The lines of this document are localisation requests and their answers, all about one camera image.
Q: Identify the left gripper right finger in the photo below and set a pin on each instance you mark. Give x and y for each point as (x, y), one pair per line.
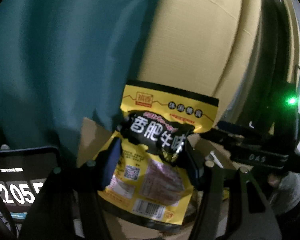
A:
(202, 169)

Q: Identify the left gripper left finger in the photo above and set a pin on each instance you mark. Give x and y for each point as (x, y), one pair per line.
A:
(96, 174)

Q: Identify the yellow black beef snack bag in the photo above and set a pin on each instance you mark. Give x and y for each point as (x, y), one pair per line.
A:
(177, 113)

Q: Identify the brown cardboard box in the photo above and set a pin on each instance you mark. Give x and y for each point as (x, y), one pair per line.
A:
(146, 198)

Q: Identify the tablet showing clock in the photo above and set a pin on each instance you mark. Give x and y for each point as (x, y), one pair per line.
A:
(22, 175)

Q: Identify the black window frame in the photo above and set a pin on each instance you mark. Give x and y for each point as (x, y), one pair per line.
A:
(268, 69)

